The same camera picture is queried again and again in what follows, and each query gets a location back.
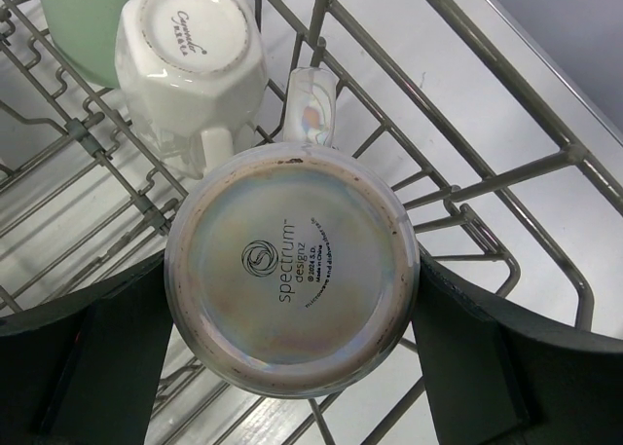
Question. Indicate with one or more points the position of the floral mug orange inside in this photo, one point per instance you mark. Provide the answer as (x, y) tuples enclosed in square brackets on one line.
[(292, 269)]

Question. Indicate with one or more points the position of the grey wire dish rack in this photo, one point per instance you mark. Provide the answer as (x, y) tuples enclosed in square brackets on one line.
[(512, 180)]

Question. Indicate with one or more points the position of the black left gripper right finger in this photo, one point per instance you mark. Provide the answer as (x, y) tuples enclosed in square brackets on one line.
[(497, 373)]

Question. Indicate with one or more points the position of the green cup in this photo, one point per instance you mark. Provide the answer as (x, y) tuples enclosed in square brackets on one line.
[(84, 33)]

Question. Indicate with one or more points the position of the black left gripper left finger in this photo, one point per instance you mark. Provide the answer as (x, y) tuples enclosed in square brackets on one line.
[(85, 368)]

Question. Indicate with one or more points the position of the cream white mug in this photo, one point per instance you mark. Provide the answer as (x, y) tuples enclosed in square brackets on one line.
[(193, 73)]

